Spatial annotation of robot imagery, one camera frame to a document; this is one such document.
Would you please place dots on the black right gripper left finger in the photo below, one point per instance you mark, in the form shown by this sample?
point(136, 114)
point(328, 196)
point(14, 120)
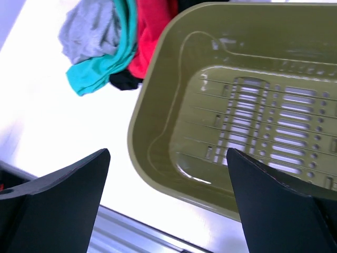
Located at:
point(55, 212)

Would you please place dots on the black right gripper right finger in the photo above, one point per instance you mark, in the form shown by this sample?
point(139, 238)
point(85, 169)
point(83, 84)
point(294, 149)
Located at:
point(279, 212)

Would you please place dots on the green tank top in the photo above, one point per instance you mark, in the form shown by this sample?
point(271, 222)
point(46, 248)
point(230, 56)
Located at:
point(90, 75)

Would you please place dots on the grey tank top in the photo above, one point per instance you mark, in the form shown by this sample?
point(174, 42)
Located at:
point(91, 29)

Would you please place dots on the red tank top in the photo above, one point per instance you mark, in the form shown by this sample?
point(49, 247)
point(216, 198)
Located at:
point(152, 18)

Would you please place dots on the black tank top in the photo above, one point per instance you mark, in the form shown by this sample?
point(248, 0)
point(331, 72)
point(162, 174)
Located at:
point(124, 80)

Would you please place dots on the olive green plastic basket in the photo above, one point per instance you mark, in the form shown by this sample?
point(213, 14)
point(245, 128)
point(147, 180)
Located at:
point(257, 77)

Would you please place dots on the aluminium mounting rail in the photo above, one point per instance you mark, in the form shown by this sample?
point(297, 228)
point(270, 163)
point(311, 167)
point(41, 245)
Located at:
point(115, 232)

